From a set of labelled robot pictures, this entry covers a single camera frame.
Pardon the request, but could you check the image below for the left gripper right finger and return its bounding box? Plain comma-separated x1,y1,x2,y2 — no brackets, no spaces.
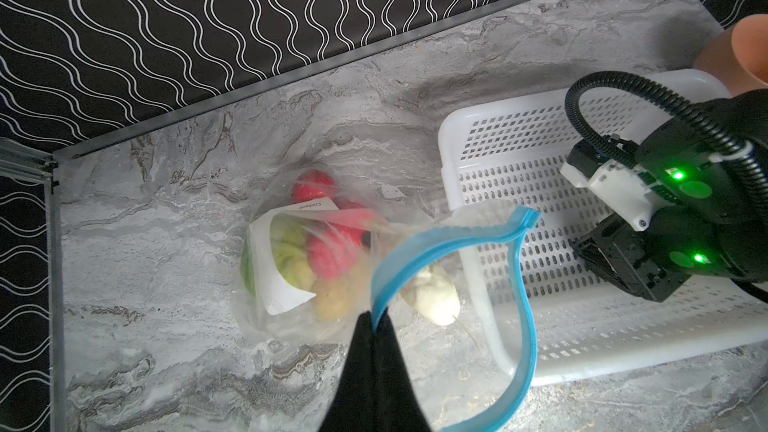
373,313,431,432

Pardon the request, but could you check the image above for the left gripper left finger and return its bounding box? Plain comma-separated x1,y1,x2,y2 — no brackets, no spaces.
319,312,375,431

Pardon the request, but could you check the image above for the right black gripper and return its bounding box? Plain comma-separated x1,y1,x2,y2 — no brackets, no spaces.
573,213,691,302

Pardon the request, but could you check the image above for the yellow potato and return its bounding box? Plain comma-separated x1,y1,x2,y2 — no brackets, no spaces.
312,274,359,322

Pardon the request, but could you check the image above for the white plastic perforated basket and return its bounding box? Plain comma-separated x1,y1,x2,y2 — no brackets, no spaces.
439,69,767,385

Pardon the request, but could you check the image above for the clear zip top bag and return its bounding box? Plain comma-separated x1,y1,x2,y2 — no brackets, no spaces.
232,166,541,431

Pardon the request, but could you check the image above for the green cabbage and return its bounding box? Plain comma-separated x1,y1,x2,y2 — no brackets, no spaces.
240,216,316,297

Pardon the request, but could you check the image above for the red strawberry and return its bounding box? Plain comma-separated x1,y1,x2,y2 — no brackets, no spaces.
332,201,375,243
292,169,336,203
306,226,363,280

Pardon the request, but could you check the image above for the red strawberry front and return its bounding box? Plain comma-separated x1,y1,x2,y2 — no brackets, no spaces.
306,226,363,280

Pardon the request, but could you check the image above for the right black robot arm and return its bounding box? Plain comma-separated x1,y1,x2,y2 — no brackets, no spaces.
561,71,767,302

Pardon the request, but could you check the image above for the orange ceramic cup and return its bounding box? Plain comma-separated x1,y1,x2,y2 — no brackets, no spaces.
694,14,768,96

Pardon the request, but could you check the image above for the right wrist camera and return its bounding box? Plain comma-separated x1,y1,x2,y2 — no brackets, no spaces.
560,140,673,232

